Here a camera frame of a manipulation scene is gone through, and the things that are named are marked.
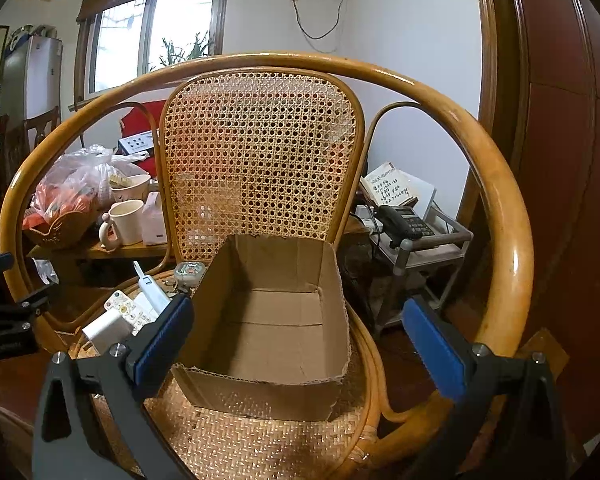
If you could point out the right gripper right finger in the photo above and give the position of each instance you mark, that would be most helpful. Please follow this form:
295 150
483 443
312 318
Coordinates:
529 437

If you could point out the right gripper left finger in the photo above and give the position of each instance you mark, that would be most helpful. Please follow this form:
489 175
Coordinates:
68 439

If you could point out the white wall charger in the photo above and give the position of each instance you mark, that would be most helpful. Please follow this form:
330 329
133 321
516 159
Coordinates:
108 329

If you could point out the white remote coloured buttons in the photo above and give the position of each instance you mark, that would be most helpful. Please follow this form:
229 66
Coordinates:
136 311

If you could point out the white power bank with strap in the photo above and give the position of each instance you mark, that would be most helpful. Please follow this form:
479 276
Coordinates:
154 294

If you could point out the brown cardboard box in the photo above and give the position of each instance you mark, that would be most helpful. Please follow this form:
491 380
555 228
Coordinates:
271 331

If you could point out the wooden side table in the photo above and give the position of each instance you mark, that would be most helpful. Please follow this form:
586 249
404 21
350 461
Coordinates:
89 264

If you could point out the wicker fruit basket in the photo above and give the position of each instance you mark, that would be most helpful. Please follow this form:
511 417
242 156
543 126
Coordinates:
65 231

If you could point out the cream ceramic mug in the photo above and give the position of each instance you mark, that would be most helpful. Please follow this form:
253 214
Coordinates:
121 225

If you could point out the clear plastic bag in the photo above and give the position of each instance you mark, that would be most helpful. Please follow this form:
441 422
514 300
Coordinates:
84 180

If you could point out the grey metal side shelf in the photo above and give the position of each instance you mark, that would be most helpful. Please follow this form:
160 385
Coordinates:
424 269

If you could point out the white tissue box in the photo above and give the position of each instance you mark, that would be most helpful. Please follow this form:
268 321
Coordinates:
152 223

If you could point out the cream ceramic bowl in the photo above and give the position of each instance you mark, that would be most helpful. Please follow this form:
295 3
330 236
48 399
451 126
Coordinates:
136 188

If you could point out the black desk telephone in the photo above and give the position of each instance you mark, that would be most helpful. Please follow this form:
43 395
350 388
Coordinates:
402 224

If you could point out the white box with dots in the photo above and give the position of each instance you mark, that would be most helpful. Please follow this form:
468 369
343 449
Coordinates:
136 143

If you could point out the red cushion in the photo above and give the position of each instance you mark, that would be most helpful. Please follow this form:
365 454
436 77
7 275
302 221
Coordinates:
136 122

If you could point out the white refrigerator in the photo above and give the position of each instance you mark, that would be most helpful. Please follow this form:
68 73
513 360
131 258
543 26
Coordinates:
30 84

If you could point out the handwritten paper notebook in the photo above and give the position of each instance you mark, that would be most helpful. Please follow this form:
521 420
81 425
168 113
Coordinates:
388 186

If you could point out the rattan cane armchair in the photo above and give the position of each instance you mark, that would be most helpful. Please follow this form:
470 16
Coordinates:
277 142

